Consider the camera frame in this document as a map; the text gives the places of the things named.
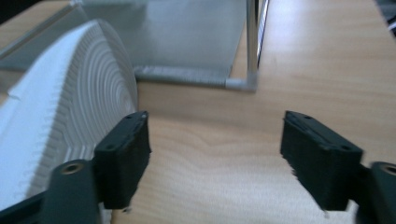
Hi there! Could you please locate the silver metal shoe rack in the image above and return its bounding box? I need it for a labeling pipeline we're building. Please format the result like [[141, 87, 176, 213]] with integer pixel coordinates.
[[0, 0, 270, 93]]

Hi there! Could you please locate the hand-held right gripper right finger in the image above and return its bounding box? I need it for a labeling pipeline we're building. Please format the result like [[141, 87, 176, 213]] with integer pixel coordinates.
[[279, 110, 396, 224]]

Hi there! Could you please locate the white leather sneaker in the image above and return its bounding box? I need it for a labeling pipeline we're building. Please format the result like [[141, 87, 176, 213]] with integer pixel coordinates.
[[0, 18, 139, 224]]

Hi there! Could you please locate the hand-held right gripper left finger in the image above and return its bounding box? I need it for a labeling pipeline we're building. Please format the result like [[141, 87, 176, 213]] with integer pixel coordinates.
[[40, 110, 153, 224]]

